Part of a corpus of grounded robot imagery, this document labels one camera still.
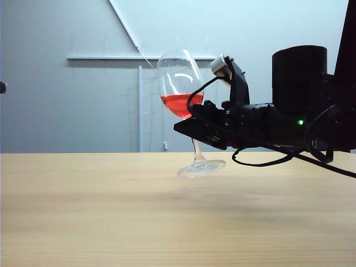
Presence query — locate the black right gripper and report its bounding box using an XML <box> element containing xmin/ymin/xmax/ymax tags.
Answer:
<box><xmin>174</xmin><ymin>101</ymin><xmax>276</xmax><ymax>151</ymax></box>

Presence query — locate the wine glass with red liquid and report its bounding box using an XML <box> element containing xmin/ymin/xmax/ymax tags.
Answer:
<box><xmin>157</xmin><ymin>49</ymin><xmax>226</xmax><ymax>179</ymax></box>

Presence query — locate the thin black camera cable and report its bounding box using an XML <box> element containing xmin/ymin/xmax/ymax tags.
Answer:
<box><xmin>187</xmin><ymin>75</ymin><xmax>220</xmax><ymax>112</ymax></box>

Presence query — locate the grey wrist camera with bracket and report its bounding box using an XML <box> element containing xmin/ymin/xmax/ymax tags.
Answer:
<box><xmin>210</xmin><ymin>54</ymin><xmax>251</xmax><ymax>107</ymax></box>

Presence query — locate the white vertical wall rail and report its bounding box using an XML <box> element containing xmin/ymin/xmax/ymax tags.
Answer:
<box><xmin>138</xmin><ymin>66</ymin><xmax>144</xmax><ymax>153</ymax></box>

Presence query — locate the thin black looping cable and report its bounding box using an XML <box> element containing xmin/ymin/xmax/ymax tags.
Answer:
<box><xmin>231</xmin><ymin>147</ymin><xmax>294</xmax><ymax>167</ymax></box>

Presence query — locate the thin white wire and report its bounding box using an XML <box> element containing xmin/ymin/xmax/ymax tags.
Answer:
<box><xmin>141</xmin><ymin>52</ymin><xmax>159</xmax><ymax>76</ymax></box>

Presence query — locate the white horizontal wall rail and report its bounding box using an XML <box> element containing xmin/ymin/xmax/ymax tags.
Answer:
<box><xmin>66</xmin><ymin>53</ymin><xmax>220</xmax><ymax>62</ymax></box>

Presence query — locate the white diagonal wall rail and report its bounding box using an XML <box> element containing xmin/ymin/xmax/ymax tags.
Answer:
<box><xmin>107</xmin><ymin>0</ymin><xmax>140</xmax><ymax>52</ymax></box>

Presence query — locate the thick black cable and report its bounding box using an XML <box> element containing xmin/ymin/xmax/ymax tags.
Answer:
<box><xmin>266</xmin><ymin>144</ymin><xmax>356</xmax><ymax>179</ymax></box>

